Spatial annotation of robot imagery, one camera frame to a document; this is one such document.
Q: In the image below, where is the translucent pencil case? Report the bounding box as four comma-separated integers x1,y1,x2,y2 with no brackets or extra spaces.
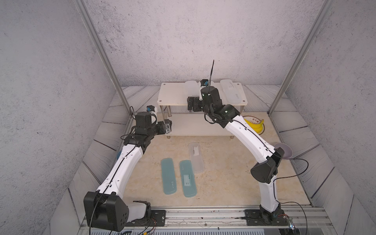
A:
189,143,205,174
184,80,200,98
220,79,242,104

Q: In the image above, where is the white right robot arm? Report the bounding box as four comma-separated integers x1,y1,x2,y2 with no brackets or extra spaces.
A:
187,86,285,224

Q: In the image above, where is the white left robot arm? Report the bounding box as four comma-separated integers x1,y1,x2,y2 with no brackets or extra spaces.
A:
83,111,172,232

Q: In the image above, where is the white two-tier shelf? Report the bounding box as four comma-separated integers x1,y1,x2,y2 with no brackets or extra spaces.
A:
157,79,248,137

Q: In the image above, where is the teal pencil case left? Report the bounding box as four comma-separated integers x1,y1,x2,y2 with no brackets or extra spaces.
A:
161,158,177,195

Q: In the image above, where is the teal pencil case labelled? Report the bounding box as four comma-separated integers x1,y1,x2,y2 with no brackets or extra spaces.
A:
179,160,197,198

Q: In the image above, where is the patterned round plate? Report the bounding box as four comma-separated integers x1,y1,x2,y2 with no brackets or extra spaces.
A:
243,116,265,135

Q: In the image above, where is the yellow banana bunch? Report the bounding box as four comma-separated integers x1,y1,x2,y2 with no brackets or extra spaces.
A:
245,120,265,135

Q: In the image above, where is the lilac bowl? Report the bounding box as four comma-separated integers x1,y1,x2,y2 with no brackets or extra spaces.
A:
274,143,293,160

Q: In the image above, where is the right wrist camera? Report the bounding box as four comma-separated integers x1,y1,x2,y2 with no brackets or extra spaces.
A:
200,79,209,87

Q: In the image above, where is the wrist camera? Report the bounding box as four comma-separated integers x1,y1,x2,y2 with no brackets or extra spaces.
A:
146,105,157,114
200,79,209,87

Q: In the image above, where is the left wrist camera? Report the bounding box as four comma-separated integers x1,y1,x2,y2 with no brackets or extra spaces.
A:
146,105,157,114

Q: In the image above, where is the right aluminium frame post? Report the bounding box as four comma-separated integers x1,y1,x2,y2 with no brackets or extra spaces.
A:
267,0,334,117

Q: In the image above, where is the aluminium frame post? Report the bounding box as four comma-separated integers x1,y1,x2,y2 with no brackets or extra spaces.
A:
73,0,131,115
267,0,334,117

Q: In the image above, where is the left aluminium frame post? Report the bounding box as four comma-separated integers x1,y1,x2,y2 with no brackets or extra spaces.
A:
73,0,131,115

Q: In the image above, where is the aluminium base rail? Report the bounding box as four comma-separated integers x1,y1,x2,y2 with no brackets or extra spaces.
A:
77,205,338,235

